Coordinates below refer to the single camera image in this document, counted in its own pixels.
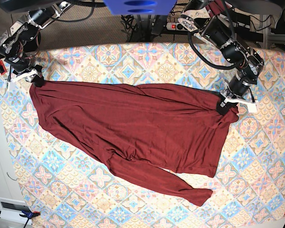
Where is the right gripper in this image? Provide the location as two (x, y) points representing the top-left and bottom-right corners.
(4, 57), (45, 87)

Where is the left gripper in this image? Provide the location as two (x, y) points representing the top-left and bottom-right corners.
(216, 72), (253, 114)

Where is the dark red t-shirt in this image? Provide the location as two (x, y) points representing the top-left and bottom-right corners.
(29, 81), (239, 206)

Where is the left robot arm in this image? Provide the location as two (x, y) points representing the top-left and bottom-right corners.
(179, 0), (265, 115)

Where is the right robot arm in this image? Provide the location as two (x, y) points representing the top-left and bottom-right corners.
(0, 1), (73, 90)

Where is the white power strip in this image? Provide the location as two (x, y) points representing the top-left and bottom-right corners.
(166, 21), (212, 33)

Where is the patterned tile tablecloth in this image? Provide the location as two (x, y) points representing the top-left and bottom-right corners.
(0, 43), (285, 228)

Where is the blue orange clamp lower left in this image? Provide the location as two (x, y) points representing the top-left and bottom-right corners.
(0, 209), (40, 228)

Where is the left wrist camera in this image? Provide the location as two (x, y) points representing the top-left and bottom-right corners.
(247, 100), (258, 113)

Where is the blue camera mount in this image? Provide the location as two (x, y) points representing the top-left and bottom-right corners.
(103, 0), (177, 15)

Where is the white wall socket box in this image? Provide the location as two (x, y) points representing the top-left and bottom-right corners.
(0, 197), (30, 225)

